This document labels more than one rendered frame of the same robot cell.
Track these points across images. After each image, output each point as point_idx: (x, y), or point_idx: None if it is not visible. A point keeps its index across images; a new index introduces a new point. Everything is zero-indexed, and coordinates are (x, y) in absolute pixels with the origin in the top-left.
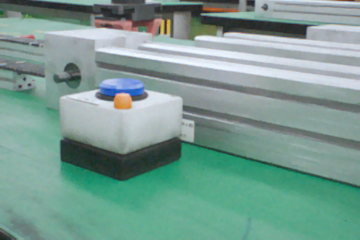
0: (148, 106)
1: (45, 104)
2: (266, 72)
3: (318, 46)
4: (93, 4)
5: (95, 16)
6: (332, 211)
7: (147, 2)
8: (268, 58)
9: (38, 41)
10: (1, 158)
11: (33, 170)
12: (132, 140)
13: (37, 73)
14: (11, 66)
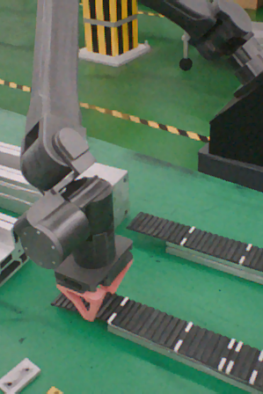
0: None
1: (133, 218)
2: None
3: None
4: (131, 240)
5: (131, 252)
6: None
7: (71, 264)
8: None
9: None
10: (113, 162)
11: (96, 157)
12: None
13: (145, 213)
14: (179, 226)
